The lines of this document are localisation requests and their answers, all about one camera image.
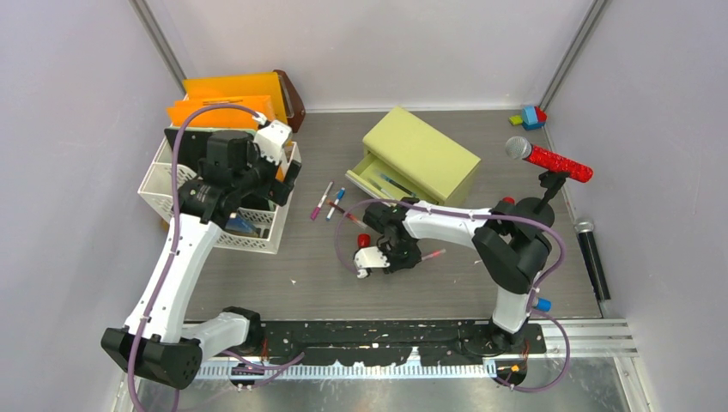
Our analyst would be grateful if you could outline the pink highlighter pen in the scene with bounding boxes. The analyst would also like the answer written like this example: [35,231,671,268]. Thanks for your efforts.
[421,248,446,262]

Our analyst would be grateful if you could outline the Animal Farm blue book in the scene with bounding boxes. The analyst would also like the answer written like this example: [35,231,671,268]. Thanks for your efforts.
[224,214,259,238]

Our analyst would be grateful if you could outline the white plastic file rack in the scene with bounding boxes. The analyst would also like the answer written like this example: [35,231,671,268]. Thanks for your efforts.
[137,141,289,254]

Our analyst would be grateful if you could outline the black clipboard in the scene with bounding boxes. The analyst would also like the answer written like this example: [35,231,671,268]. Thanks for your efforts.
[177,129,253,169]

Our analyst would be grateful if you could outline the green metal drawer cabinet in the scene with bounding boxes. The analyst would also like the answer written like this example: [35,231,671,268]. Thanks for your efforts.
[345,106,481,207]

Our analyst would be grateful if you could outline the thick orange binder folder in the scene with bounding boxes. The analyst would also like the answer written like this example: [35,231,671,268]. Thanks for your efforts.
[167,95,276,130]

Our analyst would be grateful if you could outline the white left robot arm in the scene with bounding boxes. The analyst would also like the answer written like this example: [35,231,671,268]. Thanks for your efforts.
[100,124,300,390]

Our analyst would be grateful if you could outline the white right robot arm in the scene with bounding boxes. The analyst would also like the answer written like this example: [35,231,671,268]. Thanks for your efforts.
[353,197,555,353]

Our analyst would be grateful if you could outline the purple marker pen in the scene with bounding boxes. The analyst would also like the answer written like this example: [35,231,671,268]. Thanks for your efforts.
[310,180,334,221]

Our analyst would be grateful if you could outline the orange red marker pen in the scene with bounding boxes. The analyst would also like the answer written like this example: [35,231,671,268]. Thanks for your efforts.
[327,201,367,229]

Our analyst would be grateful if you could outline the blue cap white marker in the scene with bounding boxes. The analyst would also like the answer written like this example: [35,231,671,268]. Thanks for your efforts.
[325,187,346,221]

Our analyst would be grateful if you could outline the blue pen in drawer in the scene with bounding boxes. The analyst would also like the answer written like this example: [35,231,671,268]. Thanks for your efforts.
[379,173,417,197]

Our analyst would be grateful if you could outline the brown wooden object behind rack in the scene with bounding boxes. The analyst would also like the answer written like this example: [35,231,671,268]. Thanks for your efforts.
[273,70,306,133]

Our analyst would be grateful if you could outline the thin orange folder in rack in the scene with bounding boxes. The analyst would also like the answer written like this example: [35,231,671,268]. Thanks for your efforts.
[183,70,288,123]

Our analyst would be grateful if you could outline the black microphone stand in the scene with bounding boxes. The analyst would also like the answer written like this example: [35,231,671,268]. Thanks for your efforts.
[516,171,570,227]

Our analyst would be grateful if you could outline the blue silver small marker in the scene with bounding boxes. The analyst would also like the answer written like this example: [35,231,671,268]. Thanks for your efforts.
[533,298,552,312]

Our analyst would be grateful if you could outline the red glitter microphone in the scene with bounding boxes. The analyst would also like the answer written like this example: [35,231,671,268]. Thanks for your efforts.
[505,136,593,183]

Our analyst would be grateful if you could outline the black handheld microphone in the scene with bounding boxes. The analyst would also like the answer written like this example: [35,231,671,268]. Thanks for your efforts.
[574,220,611,302]

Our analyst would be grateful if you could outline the colourful toy blocks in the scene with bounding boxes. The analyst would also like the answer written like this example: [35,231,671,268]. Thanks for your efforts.
[508,106,548,130]

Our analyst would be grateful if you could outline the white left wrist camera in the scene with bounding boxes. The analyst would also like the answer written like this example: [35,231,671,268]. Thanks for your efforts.
[253,120,293,165]

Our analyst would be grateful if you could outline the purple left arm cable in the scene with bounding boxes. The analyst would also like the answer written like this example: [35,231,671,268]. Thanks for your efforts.
[125,103,306,412]

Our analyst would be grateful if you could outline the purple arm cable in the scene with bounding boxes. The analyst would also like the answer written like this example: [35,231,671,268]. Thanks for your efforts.
[333,198,572,395]
[125,103,306,412]

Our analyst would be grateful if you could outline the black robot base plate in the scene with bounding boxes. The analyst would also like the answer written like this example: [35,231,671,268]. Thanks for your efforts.
[231,319,547,367]

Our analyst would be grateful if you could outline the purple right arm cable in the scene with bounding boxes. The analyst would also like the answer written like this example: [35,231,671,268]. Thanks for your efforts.
[333,198,572,395]

